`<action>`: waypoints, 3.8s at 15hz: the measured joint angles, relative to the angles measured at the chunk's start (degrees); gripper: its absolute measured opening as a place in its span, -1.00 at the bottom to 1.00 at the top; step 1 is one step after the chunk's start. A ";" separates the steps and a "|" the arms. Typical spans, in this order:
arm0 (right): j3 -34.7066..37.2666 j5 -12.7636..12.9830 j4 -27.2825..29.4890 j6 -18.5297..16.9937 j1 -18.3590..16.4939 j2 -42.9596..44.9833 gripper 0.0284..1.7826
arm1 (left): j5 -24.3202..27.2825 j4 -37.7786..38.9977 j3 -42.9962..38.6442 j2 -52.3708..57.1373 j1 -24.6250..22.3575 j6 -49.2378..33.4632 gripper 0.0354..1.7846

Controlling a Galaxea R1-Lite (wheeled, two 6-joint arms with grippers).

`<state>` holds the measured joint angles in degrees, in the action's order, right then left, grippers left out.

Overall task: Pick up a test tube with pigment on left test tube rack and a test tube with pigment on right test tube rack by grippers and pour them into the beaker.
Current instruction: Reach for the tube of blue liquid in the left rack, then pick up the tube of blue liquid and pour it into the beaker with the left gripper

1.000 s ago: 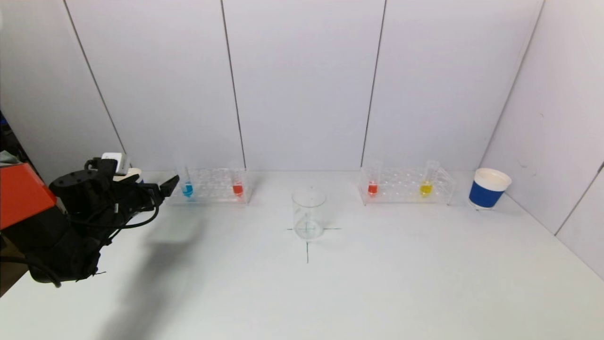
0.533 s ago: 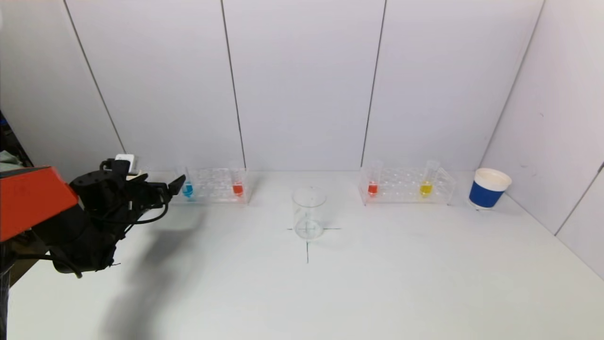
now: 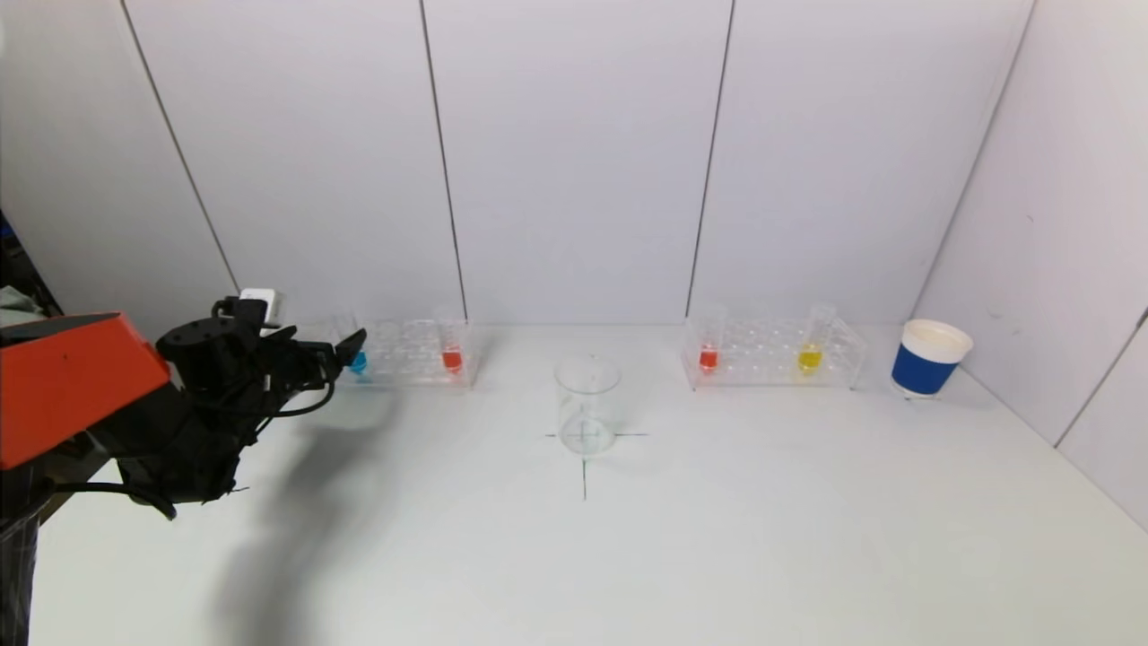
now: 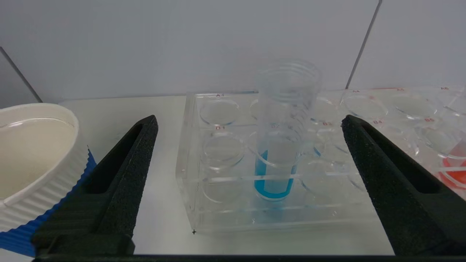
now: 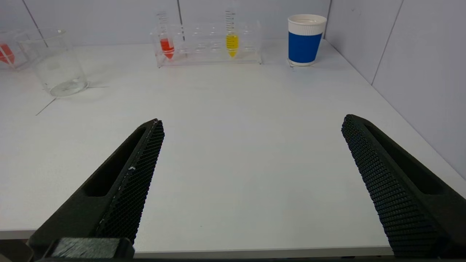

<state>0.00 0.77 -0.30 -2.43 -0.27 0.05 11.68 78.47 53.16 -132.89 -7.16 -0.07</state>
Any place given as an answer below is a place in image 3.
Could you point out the clear acrylic test tube rack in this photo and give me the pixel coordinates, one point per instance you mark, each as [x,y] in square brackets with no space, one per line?
[762,354]
[404,350]

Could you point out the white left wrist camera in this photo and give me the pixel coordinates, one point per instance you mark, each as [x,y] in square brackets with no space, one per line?
[262,301]

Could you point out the yellow pigment test tube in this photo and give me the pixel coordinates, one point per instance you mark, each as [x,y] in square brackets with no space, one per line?
[809,359]

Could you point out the clear glass beaker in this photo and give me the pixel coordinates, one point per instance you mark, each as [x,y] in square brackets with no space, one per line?
[587,404]

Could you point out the person's leg in grey trousers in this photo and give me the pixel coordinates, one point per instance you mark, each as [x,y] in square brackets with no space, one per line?
[18,305]

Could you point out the orange and black left arm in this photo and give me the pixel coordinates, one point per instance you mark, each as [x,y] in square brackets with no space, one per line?
[72,386]

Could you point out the blue pigment test tube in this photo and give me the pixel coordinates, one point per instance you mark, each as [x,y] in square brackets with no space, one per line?
[358,366]

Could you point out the red pigment test tube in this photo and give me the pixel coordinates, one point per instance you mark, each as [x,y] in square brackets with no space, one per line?
[451,359]
[708,359]

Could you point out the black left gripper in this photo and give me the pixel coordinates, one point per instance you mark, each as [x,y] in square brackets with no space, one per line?
[320,358]

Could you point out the blue and white paper cup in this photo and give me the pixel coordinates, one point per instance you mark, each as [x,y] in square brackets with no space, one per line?
[924,368]

